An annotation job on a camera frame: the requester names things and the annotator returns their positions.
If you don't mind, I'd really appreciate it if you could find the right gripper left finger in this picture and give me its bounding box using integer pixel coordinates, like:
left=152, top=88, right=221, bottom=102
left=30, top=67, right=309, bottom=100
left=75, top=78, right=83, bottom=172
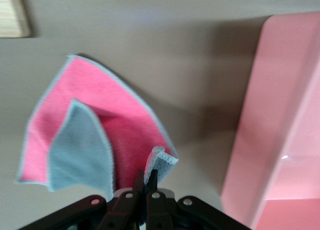
left=14, top=168, right=145, bottom=230

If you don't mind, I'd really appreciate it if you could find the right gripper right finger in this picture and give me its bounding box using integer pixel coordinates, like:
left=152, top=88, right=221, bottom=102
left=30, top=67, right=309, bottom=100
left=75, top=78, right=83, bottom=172
left=146, top=169, right=253, bottom=230

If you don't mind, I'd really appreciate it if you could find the pink and grey cloth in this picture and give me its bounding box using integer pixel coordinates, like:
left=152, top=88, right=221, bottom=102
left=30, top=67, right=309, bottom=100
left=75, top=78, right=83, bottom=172
left=14, top=53, right=180, bottom=200

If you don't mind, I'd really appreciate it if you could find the pink plastic bin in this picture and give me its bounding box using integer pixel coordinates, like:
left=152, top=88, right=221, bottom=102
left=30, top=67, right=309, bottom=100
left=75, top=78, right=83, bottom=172
left=219, top=11, right=320, bottom=230

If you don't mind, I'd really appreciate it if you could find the wooden cutting board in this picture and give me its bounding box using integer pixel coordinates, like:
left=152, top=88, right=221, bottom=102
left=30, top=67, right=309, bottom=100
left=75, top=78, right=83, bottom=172
left=0, top=0, right=32, bottom=38

